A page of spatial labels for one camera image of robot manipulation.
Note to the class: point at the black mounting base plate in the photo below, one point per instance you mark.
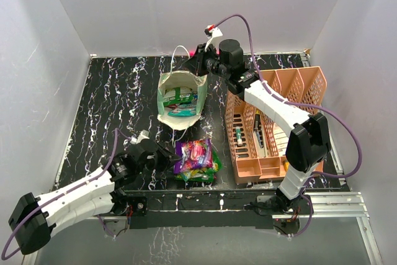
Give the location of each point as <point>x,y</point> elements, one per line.
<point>204,208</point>

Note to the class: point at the purple snack box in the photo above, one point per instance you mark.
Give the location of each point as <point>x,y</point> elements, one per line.
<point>194,155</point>

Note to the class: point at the green white glue stick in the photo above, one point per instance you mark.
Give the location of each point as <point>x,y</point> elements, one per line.
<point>239,139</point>

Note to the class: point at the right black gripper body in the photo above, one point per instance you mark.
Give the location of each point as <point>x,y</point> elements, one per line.
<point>211,62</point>

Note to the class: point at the orange plastic desk organizer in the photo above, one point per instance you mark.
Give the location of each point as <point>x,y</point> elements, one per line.
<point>260,158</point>

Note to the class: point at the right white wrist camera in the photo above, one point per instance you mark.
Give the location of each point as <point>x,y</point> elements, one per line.
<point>213,33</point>

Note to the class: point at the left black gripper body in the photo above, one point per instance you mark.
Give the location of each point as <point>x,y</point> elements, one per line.
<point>152,164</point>

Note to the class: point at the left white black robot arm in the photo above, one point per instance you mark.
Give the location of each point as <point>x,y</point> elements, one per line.
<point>36,219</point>

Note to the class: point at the yellow block in organizer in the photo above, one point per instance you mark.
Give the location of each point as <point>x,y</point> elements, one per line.
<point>286,165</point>

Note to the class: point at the green white paper bag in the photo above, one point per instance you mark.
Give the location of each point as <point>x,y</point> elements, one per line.
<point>181,78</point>

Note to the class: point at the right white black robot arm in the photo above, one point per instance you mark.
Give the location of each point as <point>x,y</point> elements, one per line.
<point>308,135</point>

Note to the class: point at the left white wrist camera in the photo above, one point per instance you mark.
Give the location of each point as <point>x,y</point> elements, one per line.
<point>144,134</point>

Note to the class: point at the teal snack packet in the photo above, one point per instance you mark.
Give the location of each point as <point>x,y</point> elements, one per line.
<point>183,111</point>

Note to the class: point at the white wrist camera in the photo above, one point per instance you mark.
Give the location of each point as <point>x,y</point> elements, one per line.
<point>213,33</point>
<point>144,134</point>

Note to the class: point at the green fox's candy bag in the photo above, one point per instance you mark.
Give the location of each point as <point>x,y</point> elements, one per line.
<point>197,175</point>
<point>178,95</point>
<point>217,165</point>

